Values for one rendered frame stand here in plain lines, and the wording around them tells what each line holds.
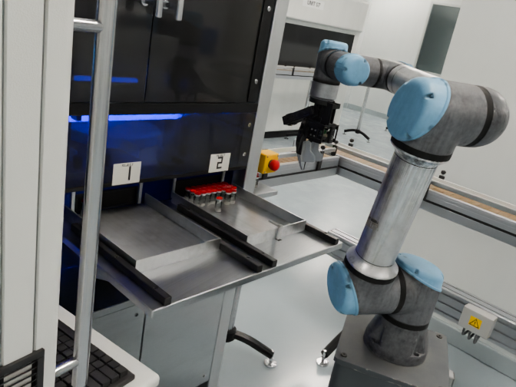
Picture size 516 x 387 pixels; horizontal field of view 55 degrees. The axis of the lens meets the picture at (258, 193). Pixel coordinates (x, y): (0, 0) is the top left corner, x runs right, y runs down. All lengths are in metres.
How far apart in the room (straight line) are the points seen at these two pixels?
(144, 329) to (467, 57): 1.99
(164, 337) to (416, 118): 1.20
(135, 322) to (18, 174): 1.10
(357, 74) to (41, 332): 0.89
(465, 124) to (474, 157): 1.80
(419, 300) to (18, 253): 0.83
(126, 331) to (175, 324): 0.21
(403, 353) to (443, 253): 1.69
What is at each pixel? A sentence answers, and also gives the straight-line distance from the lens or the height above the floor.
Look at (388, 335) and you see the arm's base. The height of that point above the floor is 0.85.
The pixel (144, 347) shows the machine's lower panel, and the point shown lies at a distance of 1.77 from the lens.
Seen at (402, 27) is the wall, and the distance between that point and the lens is 10.34.
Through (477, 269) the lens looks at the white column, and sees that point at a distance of 2.85.
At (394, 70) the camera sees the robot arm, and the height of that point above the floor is 1.41.
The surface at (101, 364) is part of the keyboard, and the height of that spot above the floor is 0.83.
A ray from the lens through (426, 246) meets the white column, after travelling 2.92.
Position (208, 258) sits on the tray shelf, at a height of 0.88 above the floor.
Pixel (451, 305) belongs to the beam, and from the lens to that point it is 2.29.
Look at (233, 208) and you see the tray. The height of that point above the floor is 0.88.
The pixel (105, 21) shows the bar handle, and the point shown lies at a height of 1.44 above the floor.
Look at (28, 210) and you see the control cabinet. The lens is 0.65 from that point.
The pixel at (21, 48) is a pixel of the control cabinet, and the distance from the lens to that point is 0.59.
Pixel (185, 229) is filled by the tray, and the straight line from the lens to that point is 1.42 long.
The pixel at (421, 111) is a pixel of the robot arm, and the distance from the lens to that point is 0.91.
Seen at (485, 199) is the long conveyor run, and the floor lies 0.97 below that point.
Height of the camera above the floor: 1.48
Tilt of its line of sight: 19 degrees down
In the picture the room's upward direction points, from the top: 11 degrees clockwise
